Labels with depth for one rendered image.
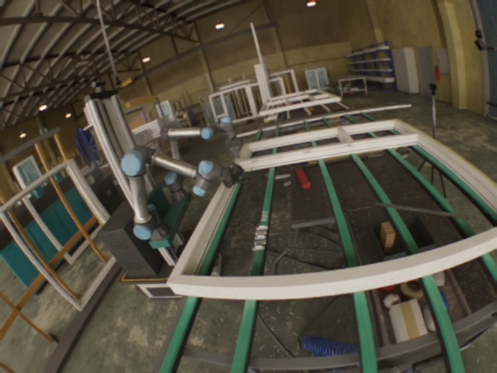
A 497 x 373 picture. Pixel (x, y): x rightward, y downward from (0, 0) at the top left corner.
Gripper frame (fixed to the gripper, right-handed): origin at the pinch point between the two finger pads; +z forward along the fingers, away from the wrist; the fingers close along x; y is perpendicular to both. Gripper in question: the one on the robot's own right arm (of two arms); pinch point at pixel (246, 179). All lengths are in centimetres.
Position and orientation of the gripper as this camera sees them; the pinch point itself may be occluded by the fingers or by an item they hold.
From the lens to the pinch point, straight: 125.4
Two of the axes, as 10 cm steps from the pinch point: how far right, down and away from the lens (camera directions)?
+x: -6.2, 6.2, 4.9
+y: -3.2, -7.6, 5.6
